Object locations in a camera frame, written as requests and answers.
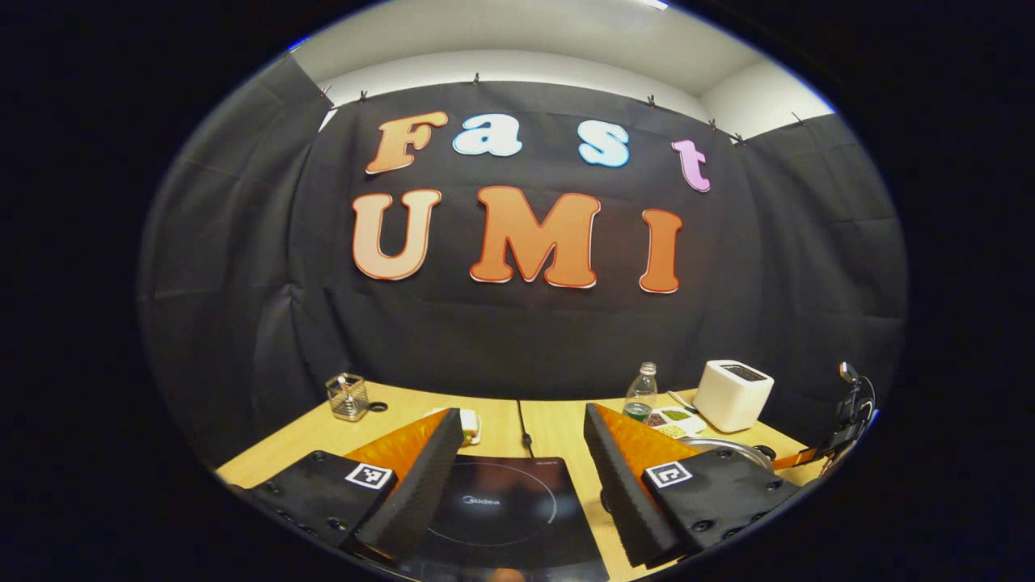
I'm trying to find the white toaster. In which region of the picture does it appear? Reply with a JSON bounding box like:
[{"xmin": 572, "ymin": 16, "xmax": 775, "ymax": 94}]
[{"xmin": 694, "ymin": 360, "xmax": 775, "ymax": 433}]

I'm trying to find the wire mesh pen holder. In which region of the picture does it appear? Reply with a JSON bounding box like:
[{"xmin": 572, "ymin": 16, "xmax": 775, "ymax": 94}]
[{"xmin": 326, "ymin": 373, "xmax": 370, "ymax": 422}]

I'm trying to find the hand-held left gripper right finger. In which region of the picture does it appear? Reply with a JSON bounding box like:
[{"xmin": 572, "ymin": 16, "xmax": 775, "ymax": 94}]
[{"xmin": 584, "ymin": 404, "xmax": 809, "ymax": 571}]

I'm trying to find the steel pot with black handle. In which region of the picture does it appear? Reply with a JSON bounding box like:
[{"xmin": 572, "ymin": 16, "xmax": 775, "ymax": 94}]
[{"xmin": 683, "ymin": 436, "xmax": 779, "ymax": 474}]

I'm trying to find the black backdrop cloth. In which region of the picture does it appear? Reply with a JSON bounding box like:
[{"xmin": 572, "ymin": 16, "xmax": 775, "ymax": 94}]
[{"xmin": 137, "ymin": 53, "xmax": 908, "ymax": 470}]

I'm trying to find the green and white sandwich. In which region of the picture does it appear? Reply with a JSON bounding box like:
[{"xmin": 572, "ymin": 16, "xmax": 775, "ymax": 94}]
[{"xmin": 429, "ymin": 407, "xmax": 483, "ymax": 446}]

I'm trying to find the row of cloth clips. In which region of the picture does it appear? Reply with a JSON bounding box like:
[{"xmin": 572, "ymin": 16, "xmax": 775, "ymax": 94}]
[{"xmin": 319, "ymin": 71, "xmax": 809, "ymax": 148}]

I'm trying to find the clear plastic water bottle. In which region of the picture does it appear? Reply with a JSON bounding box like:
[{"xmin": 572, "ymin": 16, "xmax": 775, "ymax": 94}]
[{"xmin": 623, "ymin": 362, "xmax": 658, "ymax": 423}]

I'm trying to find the white divided plate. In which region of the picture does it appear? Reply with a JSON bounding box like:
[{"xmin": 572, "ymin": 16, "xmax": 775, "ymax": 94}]
[{"xmin": 644, "ymin": 406, "xmax": 709, "ymax": 441}]

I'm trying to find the black induction cooktop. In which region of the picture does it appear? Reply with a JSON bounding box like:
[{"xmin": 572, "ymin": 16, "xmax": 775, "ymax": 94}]
[{"xmin": 396, "ymin": 454, "xmax": 611, "ymax": 582}]

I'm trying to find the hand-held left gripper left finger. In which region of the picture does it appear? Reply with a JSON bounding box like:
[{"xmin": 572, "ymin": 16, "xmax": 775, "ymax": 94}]
[{"xmin": 234, "ymin": 408, "xmax": 468, "ymax": 571}]

